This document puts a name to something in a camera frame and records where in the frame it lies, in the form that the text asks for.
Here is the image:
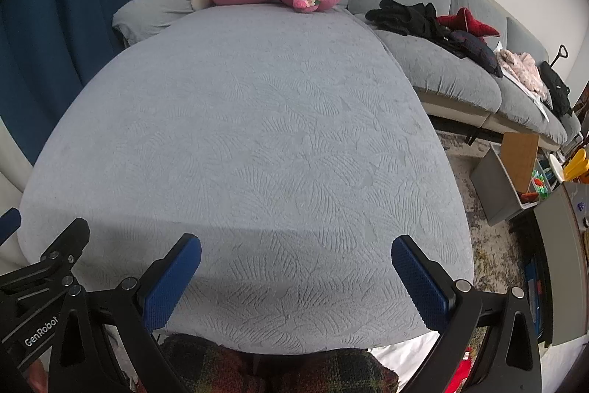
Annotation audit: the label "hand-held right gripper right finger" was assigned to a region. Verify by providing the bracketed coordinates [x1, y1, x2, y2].
[390, 234, 544, 393]

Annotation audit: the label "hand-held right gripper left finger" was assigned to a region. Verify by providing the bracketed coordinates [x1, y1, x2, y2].
[48, 233, 203, 393]

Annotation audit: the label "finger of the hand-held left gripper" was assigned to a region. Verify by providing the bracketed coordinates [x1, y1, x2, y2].
[0, 208, 22, 246]
[0, 218, 90, 290]

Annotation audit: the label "white curtain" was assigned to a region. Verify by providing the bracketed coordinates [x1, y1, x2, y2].
[0, 114, 35, 203]

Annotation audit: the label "white cloth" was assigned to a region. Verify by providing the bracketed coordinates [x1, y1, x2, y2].
[373, 331, 442, 393]

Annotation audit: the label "patterned rug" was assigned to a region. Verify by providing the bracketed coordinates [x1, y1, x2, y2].
[430, 130, 553, 297]

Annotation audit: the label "red cloth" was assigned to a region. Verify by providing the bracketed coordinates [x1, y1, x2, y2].
[442, 347, 475, 393]

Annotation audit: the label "grey storage box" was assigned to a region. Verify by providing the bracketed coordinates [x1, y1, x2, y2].
[472, 142, 553, 225]

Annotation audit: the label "plaid pyjama pants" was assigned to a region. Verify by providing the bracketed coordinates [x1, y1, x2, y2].
[156, 333, 399, 393]

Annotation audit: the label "grey side table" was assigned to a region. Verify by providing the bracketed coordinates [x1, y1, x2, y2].
[534, 181, 589, 348]

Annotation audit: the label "colourful toys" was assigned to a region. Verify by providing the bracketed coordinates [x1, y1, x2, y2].
[520, 169, 555, 203]

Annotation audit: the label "brown cardboard board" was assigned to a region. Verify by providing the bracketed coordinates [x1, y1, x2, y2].
[499, 131, 539, 191]

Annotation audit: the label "grey sofa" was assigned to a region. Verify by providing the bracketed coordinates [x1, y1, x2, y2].
[18, 0, 583, 350]

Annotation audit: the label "yellow plastic object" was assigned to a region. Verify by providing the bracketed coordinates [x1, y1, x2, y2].
[564, 149, 589, 183]

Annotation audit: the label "blue curtain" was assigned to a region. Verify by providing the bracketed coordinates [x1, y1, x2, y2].
[0, 0, 185, 191]

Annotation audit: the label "pink fluffy garment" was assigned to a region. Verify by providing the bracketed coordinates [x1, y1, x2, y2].
[494, 49, 548, 94]

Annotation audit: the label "black bag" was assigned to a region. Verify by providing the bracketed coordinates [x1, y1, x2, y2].
[538, 45, 574, 117]

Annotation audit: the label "dark plaid garment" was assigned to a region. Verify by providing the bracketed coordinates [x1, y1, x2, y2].
[433, 29, 504, 78]

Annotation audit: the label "red garment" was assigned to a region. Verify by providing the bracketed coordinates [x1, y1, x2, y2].
[436, 7, 501, 38]

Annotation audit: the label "black garment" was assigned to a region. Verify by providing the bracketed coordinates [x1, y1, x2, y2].
[366, 0, 449, 39]

